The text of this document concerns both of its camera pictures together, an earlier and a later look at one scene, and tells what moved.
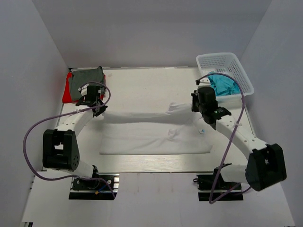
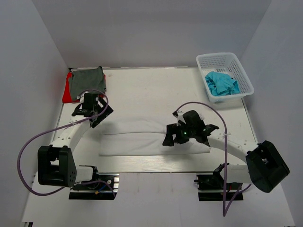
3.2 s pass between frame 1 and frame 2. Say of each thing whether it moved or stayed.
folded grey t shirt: stayed
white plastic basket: stayed
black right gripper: moved
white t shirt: moved
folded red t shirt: stayed
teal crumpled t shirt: stayed
